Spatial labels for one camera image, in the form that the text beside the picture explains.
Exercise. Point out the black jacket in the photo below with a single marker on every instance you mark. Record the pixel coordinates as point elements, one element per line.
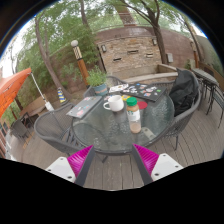
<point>183,91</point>

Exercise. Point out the green-capped coffee drink bottle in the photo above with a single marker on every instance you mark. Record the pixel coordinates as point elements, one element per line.
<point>134,115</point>

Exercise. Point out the orange patio umbrella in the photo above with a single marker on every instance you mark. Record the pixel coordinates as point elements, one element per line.
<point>11,86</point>

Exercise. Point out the globe-topped wooden lamp post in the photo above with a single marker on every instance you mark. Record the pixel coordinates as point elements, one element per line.
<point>81,65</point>

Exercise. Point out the white ceramic mug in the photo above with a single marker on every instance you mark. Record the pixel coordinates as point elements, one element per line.
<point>115,103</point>

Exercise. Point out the flat round red coaster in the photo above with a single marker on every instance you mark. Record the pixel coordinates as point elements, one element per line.
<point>143,105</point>

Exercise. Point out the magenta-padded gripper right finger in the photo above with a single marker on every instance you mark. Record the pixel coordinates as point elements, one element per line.
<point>148,159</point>

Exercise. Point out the dark metal side table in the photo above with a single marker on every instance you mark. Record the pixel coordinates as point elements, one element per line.
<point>205,76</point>

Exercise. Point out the green plant in blue pot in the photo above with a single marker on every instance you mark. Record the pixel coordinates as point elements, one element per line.
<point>97,80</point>

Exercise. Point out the yellow sticker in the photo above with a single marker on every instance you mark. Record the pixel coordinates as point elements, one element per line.
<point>125,98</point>

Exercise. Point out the grey laptop with stickers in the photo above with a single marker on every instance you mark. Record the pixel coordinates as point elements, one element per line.
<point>83,107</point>

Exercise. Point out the colourful sticker sheet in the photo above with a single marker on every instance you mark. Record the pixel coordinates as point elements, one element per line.
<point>118,88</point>

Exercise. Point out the grey wall utility box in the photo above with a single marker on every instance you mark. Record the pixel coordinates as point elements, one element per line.
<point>170,57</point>

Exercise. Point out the yellow blue striped bollard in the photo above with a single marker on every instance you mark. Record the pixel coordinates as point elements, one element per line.
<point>62,96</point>

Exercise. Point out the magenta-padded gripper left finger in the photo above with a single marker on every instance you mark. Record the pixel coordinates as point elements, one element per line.
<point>79,161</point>

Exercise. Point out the black wall lantern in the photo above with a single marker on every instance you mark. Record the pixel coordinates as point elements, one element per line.
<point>103,48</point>
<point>154,41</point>

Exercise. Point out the black laptop with stickers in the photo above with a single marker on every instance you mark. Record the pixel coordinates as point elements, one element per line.
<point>145,91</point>

